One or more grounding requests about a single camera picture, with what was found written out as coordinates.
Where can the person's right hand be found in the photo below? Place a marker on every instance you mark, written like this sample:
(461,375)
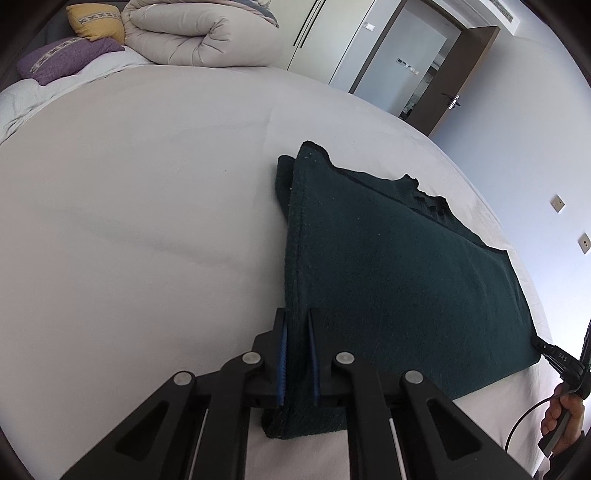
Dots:
(570,410)

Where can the brown door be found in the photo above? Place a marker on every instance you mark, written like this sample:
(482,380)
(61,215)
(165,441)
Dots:
(461,64)

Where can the white bed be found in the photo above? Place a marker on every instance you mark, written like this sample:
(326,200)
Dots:
(138,207)

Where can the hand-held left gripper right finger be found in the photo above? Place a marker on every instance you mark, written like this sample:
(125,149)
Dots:
(360,378)

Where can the white wall plate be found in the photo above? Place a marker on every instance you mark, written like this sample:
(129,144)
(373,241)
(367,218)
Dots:
(369,26)

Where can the yellow patterned pillow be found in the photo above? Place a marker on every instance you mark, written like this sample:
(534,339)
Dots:
(97,23)

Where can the dark green towel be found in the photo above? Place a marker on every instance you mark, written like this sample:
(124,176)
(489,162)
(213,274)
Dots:
(392,286)

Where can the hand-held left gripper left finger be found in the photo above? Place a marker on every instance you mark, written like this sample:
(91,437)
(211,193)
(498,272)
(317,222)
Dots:
(231,378)

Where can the wall control panel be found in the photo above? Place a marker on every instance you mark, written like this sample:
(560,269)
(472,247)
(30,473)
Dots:
(407,65)

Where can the white wardrobe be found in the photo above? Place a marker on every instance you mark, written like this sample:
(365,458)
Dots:
(286,32)

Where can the purple patterned pillow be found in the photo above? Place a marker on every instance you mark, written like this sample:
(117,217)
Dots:
(64,60)

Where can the folded beige duvet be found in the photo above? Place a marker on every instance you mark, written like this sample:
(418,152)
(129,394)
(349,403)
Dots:
(194,34)

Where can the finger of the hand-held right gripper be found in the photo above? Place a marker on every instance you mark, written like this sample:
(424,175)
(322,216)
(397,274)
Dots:
(561,364)

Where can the beige wall socket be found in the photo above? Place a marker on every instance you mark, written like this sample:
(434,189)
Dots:
(585,243)

